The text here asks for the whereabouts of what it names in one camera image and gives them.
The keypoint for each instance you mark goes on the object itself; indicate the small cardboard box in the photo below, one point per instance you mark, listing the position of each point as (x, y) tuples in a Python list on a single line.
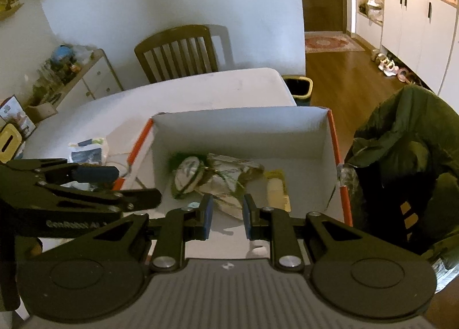
[(41, 112)]

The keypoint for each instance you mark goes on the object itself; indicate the white lower cabinet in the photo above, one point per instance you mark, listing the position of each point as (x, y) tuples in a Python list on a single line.
[(412, 28)]

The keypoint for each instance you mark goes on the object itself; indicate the yellow packet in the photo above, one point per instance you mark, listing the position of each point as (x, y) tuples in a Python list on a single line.
[(278, 174)]

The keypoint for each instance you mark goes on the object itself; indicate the white plastic bags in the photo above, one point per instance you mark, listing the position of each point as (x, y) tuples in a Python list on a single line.
[(373, 8)]

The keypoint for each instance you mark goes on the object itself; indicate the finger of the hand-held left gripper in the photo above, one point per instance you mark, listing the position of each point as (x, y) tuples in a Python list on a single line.
[(143, 198), (96, 173)]

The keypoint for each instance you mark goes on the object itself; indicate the yellow tissue box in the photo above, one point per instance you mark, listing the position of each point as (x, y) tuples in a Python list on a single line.
[(10, 142)]

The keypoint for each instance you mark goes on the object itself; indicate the row of shoes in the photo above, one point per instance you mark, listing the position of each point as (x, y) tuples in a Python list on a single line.
[(392, 67)]

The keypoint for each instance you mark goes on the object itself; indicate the wooden chair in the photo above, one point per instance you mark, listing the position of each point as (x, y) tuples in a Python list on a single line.
[(179, 53)]

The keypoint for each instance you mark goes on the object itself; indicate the white blue tissue pack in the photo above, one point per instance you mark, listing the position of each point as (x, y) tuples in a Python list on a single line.
[(88, 153)]

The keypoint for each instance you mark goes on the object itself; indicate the red patterned rug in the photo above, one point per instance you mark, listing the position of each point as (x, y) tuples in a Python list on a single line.
[(331, 42)]

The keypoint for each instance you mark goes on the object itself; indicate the red cardboard box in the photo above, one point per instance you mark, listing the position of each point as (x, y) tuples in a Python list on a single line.
[(233, 132)]

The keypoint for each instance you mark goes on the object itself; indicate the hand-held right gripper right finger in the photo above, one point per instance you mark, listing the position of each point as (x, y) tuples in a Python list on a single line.
[(247, 218)]

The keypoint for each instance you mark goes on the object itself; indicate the small white object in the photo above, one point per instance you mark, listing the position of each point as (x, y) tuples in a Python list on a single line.
[(258, 250)]

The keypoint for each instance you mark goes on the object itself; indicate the green patterned snack bag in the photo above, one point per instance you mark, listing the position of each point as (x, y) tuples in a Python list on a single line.
[(188, 171)]

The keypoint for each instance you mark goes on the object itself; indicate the blue globe toy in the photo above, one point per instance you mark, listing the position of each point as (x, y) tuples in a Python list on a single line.
[(64, 54)]

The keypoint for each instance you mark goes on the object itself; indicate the white sideboard cabinet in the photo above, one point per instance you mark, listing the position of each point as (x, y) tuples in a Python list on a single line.
[(96, 78)]

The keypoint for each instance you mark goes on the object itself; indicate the printed paper bag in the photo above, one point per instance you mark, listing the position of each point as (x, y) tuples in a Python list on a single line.
[(16, 116)]

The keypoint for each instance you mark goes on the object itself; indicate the cream biscuit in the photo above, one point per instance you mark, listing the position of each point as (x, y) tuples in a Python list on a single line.
[(276, 193)]

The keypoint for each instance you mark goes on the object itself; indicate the clear plastic bag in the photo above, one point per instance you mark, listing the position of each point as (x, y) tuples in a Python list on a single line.
[(229, 178)]

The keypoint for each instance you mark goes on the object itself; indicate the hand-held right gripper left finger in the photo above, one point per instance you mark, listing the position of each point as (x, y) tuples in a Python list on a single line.
[(206, 218)]

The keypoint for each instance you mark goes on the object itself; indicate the yellow rimmed trash bin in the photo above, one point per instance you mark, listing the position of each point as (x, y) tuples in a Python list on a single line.
[(299, 90)]

